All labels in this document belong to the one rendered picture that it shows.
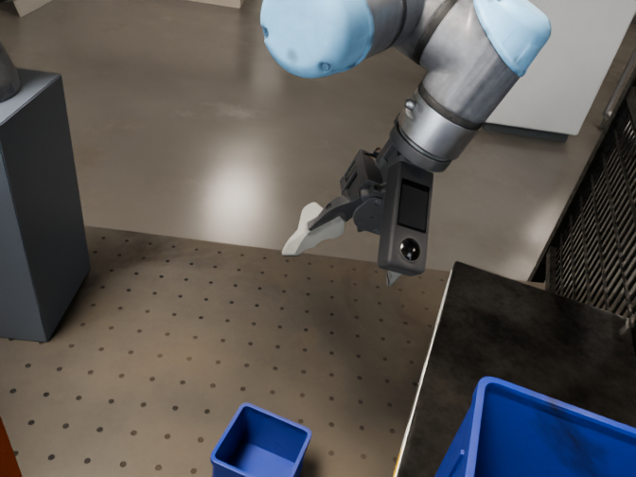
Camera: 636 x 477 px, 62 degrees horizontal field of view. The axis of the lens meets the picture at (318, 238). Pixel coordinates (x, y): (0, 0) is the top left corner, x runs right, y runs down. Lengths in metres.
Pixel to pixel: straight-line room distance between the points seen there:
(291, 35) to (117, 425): 0.66
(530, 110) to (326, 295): 3.06
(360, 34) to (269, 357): 0.68
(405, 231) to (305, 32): 0.23
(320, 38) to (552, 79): 3.58
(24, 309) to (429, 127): 0.71
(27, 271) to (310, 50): 0.64
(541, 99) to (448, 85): 3.47
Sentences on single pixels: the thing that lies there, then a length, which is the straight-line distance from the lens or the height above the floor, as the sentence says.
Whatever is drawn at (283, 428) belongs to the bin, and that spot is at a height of 0.77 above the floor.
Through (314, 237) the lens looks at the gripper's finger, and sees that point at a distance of 0.60.
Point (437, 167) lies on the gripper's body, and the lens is 0.55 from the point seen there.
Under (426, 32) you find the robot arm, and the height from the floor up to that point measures 1.32.
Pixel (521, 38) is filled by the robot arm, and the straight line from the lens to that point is 0.51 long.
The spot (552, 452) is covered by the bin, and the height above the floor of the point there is 1.11.
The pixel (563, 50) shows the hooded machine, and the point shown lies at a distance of 3.90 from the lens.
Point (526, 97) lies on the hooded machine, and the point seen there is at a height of 0.29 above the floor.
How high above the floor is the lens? 1.44
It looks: 36 degrees down
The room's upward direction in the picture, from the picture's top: 10 degrees clockwise
